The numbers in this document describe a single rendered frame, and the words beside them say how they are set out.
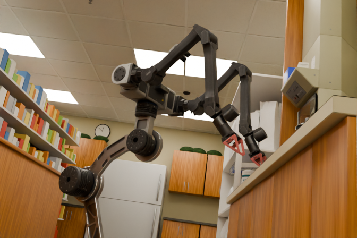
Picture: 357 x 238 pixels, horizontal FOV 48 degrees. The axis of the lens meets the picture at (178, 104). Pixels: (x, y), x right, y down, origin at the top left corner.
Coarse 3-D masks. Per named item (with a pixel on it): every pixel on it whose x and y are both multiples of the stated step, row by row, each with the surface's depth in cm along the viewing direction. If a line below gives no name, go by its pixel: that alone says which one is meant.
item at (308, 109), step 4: (312, 96) 202; (316, 96) 197; (308, 100) 209; (312, 100) 201; (316, 100) 196; (304, 104) 215; (308, 104) 208; (312, 104) 200; (316, 104) 196; (304, 108) 214; (308, 108) 207; (312, 108) 199; (316, 108) 195; (300, 112) 222; (304, 112) 213; (308, 112) 206; (312, 112) 198; (300, 116) 221; (304, 116) 212; (308, 116) 205; (300, 120) 220; (304, 120) 211
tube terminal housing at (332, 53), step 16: (320, 48) 205; (336, 48) 205; (352, 48) 215; (320, 64) 202; (336, 64) 202; (352, 64) 212; (320, 80) 199; (336, 80) 199; (352, 80) 209; (320, 96) 196; (352, 96) 206
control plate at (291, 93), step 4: (292, 84) 214; (296, 84) 211; (292, 88) 217; (296, 88) 213; (300, 88) 210; (288, 92) 224; (292, 92) 220; (296, 92) 216; (300, 92) 212; (304, 92) 209; (288, 96) 227; (292, 96) 223; (300, 96) 215; (296, 100) 222
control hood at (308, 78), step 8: (296, 72) 203; (304, 72) 200; (312, 72) 200; (288, 80) 215; (296, 80) 208; (304, 80) 201; (312, 80) 199; (288, 88) 221; (304, 88) 206; (312, 88) 200; (304, 96) 211; (296, 104) 225
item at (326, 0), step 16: (304, 0) 250; (320, 0) 214; (336, 0) 214; (352, 0) 225; (304, 16) 245; (320, 16) 211; (336, 16) 211; (352, 16) 222; (304, 32) 240; (320, 32) 208; (336, 32) 208; (352, 32) 218; (304, 48) 235
